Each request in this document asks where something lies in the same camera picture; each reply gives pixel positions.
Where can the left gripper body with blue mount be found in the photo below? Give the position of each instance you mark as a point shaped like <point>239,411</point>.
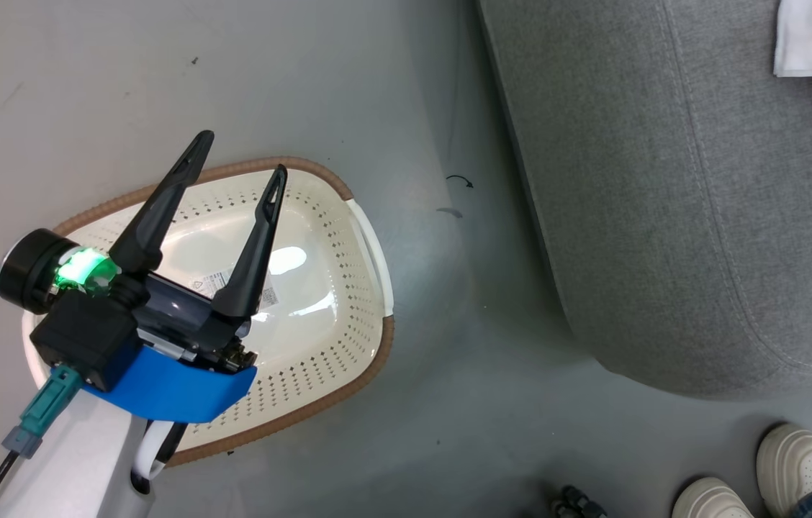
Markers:
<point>176,388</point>

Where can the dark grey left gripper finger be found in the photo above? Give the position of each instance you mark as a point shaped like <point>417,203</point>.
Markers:
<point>154,223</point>
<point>255,266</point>

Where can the white sneaker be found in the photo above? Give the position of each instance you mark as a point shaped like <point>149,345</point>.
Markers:
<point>712,502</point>
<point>798,460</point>

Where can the white laundry basket brown rim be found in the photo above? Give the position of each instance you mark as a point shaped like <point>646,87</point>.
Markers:
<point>334,288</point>

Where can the black thread scrap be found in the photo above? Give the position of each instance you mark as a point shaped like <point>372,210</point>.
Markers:
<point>462,180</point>

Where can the small black object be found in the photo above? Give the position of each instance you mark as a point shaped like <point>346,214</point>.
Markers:
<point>577,503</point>

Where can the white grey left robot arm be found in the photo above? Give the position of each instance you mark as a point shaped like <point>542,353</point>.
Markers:
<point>82,460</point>

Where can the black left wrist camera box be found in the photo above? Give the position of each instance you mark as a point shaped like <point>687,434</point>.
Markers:
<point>86,338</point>

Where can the grey fabric sofa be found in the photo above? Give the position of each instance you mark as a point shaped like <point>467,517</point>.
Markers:
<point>665,180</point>

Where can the white barcode sticker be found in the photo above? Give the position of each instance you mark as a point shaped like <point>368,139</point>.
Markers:
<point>211,282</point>

